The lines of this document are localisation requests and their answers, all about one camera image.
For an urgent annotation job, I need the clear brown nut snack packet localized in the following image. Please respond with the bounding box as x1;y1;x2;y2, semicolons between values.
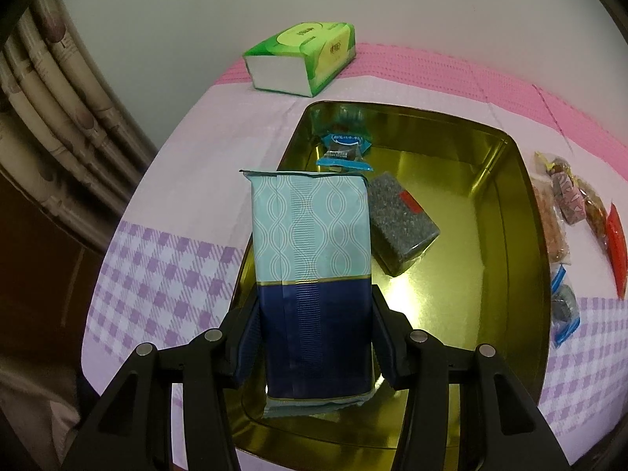
579;181;610;248

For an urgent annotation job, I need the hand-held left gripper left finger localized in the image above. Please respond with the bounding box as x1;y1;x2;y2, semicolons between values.
61;299;263;471

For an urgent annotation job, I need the light and navy blue snack packet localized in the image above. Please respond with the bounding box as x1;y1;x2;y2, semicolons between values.
239;169;378;419

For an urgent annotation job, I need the brown wooden cabinet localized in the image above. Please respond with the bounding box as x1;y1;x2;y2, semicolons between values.
0;167;119;364

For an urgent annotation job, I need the beige patterned curtain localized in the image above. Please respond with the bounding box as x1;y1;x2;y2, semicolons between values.
0;0;158;251

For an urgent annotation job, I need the red snack packet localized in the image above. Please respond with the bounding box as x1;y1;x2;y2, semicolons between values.
604;202;628;301

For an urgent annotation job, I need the green tissue pack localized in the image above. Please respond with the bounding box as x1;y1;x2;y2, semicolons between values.
243;21;357;97

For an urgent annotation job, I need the orange peanut brittle packet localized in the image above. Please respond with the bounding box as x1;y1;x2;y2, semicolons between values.
532;177;572;264

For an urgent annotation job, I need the pink candy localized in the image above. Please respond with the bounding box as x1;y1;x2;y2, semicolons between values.
549;159;587;226

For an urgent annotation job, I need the pink and purple checked tablecloth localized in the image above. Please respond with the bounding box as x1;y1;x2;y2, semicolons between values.
81;42;628;471

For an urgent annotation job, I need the yellow wrapped brown candy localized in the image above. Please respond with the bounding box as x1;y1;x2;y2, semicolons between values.
534;151;570;177

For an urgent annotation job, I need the small blue cookie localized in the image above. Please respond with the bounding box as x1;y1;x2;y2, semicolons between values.
548;264;581;350
314;130;376;172

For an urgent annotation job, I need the gold metal tin tray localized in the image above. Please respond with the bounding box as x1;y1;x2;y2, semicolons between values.
223;100;553;452

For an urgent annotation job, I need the pale beige cloth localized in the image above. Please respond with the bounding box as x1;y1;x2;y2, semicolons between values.
0;357;83;471

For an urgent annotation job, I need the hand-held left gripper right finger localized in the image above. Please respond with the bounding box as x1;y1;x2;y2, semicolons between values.
371;287;572;471

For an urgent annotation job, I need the grey sesame bar packet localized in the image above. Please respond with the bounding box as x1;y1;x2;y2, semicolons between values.
367;173;441;277

